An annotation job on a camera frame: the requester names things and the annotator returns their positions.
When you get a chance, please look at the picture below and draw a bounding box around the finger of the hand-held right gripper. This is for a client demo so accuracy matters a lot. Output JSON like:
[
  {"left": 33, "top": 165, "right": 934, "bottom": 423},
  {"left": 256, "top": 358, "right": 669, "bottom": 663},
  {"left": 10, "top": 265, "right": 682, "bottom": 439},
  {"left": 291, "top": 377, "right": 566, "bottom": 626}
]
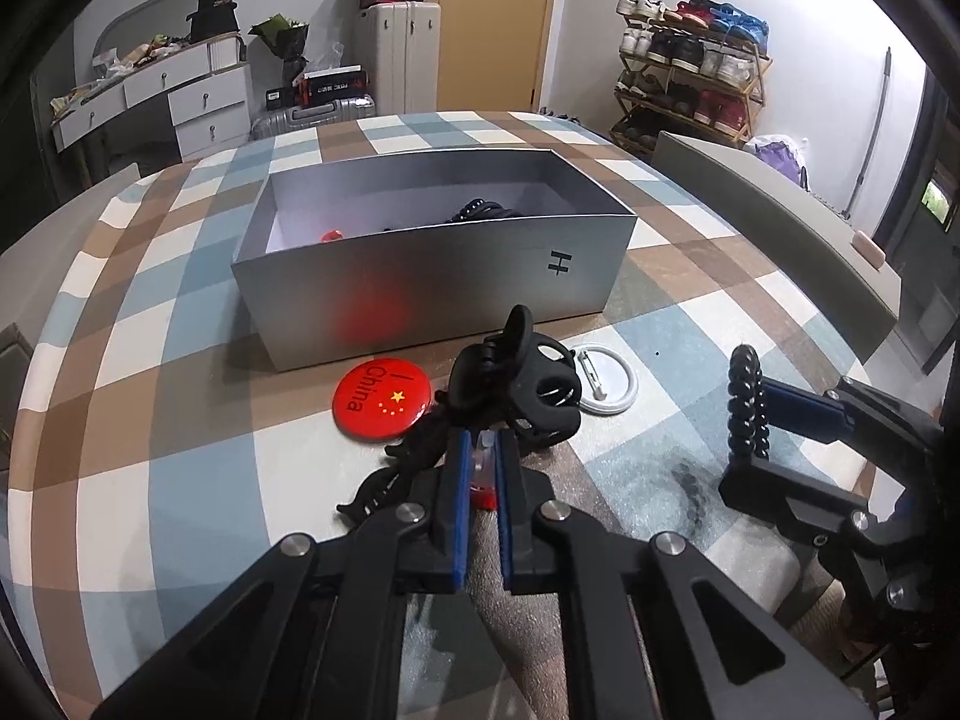
[
  {"left": 760, "top": 379, "right": 938, "bottom": 460},
  {"left": 718, "top": 457, "right": 875, "bottom": 545}
]

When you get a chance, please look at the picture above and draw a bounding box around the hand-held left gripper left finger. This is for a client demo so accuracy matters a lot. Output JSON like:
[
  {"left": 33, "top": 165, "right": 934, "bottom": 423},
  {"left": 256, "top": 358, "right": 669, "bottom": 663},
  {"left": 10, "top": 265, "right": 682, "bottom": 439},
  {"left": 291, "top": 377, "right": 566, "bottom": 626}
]
[{"left": 90, "top": 427, "right": 475, "bottom": 720}]

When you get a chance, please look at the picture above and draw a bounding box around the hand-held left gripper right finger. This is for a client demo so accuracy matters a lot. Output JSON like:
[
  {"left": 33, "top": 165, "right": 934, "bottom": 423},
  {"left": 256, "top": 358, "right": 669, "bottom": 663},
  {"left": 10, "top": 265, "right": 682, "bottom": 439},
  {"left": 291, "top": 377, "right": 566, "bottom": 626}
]
[{"left": 495, "top": 429, "right": 878, "bottom": 720}]

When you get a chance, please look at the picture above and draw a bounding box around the silver cardboard box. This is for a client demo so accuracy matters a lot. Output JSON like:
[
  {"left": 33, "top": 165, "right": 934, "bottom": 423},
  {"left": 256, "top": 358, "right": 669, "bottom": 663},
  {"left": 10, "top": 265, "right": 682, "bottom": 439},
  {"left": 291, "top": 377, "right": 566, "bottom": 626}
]
[{"left": 231, "top": 148, "right": 638, "bottom": 372}]

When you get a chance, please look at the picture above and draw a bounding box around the long black hair clip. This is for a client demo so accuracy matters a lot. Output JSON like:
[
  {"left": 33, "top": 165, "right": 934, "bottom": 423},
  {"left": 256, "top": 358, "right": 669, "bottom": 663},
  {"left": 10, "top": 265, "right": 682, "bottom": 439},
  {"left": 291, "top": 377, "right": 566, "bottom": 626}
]
[{"left": 336, "top": 405, "right": 458, "bottom": 522}]

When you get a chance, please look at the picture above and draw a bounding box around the black claw hair clip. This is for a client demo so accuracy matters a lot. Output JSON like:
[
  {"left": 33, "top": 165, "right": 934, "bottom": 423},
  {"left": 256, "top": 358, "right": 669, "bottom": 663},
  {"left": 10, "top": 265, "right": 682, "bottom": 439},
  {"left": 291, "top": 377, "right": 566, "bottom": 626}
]
[{"left": 448, "top": 305, "right": 584, "bottom": 455}]

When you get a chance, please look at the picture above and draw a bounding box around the red round badge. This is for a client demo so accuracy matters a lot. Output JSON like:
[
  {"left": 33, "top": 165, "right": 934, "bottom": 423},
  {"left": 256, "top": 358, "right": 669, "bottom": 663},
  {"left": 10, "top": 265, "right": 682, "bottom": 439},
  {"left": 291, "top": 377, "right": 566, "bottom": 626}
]
[{"left": 332, "top": 354, "right": 436, "bottom": 437}]

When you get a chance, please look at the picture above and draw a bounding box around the white round badge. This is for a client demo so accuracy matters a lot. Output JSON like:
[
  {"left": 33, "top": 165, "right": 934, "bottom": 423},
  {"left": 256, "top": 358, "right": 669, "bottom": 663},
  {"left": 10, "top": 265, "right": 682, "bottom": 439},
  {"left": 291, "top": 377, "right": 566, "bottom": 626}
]
[{"left": 566, "top": 341, "right": 640, "bottom": 415}]

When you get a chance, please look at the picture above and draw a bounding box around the grey upholstered cabinet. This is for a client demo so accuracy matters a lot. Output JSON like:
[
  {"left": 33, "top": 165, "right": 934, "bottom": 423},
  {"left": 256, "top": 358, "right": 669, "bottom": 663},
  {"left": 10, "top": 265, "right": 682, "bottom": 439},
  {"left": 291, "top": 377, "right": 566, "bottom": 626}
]
[{"left": 656, "top": 131, "right": 901, "bottom": 365}]

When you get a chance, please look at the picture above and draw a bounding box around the window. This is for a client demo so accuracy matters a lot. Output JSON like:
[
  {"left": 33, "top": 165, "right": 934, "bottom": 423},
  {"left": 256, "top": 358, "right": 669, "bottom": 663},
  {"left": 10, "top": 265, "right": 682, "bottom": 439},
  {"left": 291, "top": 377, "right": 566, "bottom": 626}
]
[{"left": 919, "top": 172, "right": 960, "bottom": 230}]

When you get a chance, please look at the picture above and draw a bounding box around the purple bag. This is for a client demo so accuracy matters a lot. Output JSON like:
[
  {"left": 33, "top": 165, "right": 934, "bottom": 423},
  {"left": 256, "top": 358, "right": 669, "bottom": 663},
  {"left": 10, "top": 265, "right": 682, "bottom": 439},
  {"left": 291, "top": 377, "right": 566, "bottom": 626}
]
[{"left": 746, "top": 133, "right": 807, "bottom": 188}]

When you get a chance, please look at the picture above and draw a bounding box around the grey mop pole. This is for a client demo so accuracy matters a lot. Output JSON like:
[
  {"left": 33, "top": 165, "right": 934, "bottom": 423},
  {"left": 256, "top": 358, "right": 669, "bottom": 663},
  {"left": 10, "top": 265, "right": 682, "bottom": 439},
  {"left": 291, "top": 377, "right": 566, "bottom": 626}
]
[{"left": 847, "top": 45, "right": 893, "bottom": 220}]

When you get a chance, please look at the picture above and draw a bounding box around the wooden shoe rack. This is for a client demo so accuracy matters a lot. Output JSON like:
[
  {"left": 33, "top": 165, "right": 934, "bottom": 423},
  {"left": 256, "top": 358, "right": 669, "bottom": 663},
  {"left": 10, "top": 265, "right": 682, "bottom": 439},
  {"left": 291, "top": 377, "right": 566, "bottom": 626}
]
[{"left": 611, "top": 11, "right": 773, "bottom": 151}]

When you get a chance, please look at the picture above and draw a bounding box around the shoe rack with shoes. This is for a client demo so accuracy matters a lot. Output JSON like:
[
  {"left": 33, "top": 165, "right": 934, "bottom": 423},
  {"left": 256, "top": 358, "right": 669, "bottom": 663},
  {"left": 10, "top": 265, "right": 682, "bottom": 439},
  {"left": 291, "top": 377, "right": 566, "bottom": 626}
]
[{"left": 615, "top": 0, "right": 772, "bottom": 147}]

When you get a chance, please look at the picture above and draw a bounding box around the silver suitcase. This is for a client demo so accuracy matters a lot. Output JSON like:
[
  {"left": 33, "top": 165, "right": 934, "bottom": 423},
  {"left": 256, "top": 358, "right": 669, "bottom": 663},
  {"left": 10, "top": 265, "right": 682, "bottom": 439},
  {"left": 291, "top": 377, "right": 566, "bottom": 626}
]
[{"left": 251, "top": 94, "right": 376, "bottom": 140}]

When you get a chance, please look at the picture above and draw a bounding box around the black box with red stripe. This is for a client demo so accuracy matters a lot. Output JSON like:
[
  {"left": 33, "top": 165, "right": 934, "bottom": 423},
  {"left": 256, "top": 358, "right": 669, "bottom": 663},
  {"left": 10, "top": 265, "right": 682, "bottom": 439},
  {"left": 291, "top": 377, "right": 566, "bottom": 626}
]
[{"left": 300, "top": 69, "right": 372, "bottom": 102}]

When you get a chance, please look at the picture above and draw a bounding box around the white upright suitcase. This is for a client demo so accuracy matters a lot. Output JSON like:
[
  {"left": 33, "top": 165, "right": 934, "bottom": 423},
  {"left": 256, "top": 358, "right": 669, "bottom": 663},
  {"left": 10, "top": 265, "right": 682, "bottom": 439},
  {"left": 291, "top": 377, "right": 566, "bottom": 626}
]
[{"left": 358, "top": 0, "right": 440, "bottom": 117}]

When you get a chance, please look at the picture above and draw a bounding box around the grey nightstand with drawers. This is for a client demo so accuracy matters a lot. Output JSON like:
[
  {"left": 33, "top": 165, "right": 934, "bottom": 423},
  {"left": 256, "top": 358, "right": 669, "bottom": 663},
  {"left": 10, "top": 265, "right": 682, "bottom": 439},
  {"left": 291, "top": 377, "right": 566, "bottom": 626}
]
[{"left": 0, "top": 324, "right": 32, "bottom": 470}]

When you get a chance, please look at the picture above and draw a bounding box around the white desk with drawers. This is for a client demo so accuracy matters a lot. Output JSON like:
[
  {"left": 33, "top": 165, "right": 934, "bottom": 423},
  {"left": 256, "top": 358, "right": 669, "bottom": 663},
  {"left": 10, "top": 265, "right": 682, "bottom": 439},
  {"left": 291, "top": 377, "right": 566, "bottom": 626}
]
[{"left": 51, "top": 36, "right": 252, "bottom": 166}]

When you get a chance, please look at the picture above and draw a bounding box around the wooden door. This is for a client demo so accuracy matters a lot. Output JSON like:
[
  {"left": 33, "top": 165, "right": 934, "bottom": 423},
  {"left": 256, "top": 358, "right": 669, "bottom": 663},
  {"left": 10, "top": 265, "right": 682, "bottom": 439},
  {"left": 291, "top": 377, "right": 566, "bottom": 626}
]
[{"left": 435, "top": 0, "right": 562, "bottom": 112}]

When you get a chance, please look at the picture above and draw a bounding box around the black wrapped bouquet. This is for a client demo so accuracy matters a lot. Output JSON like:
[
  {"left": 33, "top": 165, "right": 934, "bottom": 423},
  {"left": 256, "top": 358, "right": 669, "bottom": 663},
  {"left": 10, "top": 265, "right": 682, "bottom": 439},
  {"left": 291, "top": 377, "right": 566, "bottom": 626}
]
[{"left": 249, "top": 13, "right": 310, "bottom": 83}]

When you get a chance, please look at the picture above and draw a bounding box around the arched mirror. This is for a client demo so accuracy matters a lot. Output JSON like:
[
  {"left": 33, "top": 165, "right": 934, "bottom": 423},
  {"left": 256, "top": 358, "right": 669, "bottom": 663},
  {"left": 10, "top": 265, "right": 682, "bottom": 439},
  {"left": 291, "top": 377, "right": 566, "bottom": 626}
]
[{"left": 91, "top": 0, "right": 200, "bottom": 68}]

